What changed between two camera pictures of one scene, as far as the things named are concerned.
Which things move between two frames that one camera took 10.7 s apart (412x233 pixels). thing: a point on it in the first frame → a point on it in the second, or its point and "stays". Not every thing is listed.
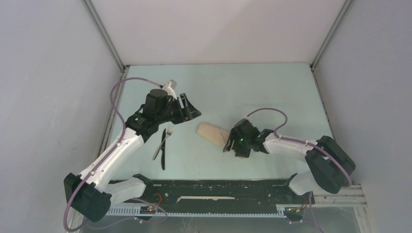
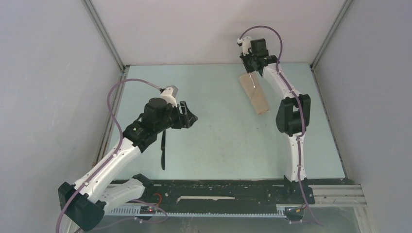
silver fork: [170, 129] → [252, 81]
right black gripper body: [242, 144] → [248, 61]
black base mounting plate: [217, 193] stays
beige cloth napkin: [213, 134] → [253, 88]
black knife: [163, 149] stays
